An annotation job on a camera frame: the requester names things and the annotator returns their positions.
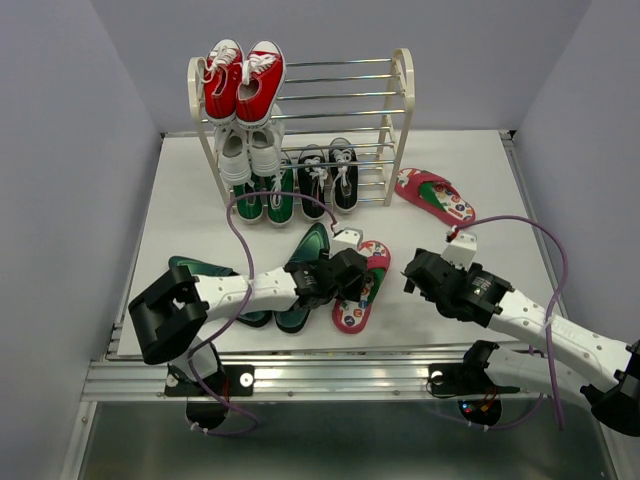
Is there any pink patterned flip-flop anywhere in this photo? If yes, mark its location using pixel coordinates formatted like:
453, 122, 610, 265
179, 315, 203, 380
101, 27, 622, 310
394, 168, 476, 226
332, 240, 392, 334

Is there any black canvas sneaker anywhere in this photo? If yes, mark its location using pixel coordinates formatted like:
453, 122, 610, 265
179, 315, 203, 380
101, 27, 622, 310
297, 144, 329, 220
329, 137, 359, 214

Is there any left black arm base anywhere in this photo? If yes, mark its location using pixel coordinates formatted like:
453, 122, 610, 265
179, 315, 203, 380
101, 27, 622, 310
164, 364, 255, 436

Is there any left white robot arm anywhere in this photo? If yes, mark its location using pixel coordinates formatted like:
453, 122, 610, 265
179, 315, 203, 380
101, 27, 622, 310
128, 248, 368, 365

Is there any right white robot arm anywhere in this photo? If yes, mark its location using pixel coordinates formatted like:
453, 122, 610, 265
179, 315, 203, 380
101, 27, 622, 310
403, 249, 639, 437

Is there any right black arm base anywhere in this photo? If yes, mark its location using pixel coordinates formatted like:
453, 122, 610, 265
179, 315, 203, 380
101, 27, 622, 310
426, 363, 520, 430

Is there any cream metal shoe rack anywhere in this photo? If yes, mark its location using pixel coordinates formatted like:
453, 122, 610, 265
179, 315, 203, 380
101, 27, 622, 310
186, 47, 416, 217

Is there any right green leather loafer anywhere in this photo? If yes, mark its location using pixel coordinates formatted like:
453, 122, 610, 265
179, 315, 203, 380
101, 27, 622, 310
274, 222, 330, 334

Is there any green leather loafer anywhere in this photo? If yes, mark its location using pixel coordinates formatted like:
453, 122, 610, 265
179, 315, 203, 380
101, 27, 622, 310
274, 222, 330, 334
168, 256, 272, 328

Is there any right green canvas sneaker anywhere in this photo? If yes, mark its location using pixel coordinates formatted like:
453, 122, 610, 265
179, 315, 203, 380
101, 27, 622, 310
265, 153, 295, 227

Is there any green canvas sneaker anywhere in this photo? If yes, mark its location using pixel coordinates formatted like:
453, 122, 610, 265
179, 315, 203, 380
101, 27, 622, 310
233, 180, 263, 223
265, 153, 295, 227

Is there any left green canvas sneaker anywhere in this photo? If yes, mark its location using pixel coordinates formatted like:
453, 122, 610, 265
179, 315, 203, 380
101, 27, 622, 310
233, 180, 263, 223

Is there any left green leather loafer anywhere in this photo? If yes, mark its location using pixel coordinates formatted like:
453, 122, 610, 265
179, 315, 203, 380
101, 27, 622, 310
168, 256, 272, 328

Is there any right white sneaker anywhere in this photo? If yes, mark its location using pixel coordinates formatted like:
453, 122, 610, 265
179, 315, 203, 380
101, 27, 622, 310
248, 119, 285, 177

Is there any white sneaker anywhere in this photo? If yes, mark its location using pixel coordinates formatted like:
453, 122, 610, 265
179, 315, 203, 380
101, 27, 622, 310
248, 119, 285, 177
214, 122, 251, 186

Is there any left white sneaker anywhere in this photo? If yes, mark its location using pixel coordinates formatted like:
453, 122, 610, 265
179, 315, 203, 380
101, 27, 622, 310
214, 122, 251, 186

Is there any right red canvas sneaker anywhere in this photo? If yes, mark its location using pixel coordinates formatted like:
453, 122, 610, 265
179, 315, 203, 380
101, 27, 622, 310
236, 40, 286, 130

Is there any red canvas sneaker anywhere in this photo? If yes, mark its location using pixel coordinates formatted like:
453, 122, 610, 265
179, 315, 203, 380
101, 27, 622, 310
236, 40, 286, 130
202, 39, 244, 126

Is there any left red canvas sneaker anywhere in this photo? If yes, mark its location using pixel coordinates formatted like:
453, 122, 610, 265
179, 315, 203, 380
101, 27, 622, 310
202, 39, 244, 126

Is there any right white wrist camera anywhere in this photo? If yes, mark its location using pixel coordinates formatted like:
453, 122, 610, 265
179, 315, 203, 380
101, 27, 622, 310
441, 230, 478, 270

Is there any aluminium mounting rail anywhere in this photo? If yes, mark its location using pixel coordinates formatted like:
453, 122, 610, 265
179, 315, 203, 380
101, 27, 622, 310
82, 344, 556, 401

